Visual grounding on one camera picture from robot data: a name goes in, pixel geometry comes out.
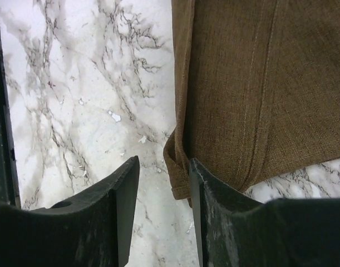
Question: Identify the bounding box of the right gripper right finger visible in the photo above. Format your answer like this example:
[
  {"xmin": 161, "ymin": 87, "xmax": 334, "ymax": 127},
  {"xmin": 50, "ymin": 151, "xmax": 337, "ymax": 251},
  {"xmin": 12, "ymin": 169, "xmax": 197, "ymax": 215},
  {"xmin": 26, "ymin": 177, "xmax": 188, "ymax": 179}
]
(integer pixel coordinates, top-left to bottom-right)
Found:
[{"xmin": 189, "ymin": 159, "xmax": 340, "ymax": 266}]

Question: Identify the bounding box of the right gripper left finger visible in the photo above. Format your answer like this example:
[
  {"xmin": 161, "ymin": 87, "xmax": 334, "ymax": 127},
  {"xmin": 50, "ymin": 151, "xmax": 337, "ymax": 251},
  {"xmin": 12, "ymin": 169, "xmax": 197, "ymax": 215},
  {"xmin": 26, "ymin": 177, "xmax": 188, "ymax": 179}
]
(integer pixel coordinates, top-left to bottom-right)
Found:
[{"xmin": 0, "ymin": 156, "xmax": 140, "ymax": 266}]

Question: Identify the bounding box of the brown cloth napkin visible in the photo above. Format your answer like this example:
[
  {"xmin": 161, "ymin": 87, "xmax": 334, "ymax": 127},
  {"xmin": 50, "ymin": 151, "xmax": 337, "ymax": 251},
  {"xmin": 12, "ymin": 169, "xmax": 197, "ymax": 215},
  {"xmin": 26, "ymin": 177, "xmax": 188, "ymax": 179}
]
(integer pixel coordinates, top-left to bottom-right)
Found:
[{"xmin": 164, "ymin": 1, "xmax": 340, "ymax": 200}]

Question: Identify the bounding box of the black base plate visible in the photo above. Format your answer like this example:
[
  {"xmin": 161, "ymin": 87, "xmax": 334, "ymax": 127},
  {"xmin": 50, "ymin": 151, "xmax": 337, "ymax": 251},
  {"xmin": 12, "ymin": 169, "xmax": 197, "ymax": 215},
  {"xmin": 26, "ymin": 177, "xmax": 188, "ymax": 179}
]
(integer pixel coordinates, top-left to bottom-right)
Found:
[{"xmin": 0, "ymin": 33, "xmax": 21, "ymax": 208}]

